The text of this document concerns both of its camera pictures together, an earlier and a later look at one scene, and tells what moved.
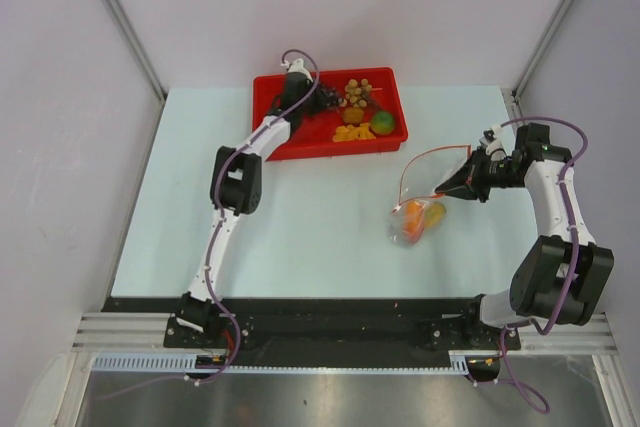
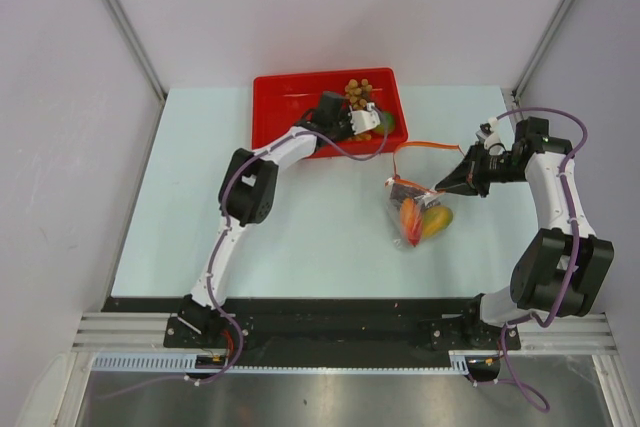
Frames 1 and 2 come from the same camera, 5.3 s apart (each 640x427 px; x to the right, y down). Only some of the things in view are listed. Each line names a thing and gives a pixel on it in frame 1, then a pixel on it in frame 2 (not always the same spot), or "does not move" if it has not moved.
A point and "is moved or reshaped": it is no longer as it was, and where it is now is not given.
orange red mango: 413,221 does not move
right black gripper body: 493,174 does not move
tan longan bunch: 356,93 does not move
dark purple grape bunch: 330,97 is moved or reshaped
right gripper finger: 461,184 does not move
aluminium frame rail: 546,331 does not move
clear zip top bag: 420,209 is moved or reshaped
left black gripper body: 312,102 → 341,128
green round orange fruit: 382,122 does not move
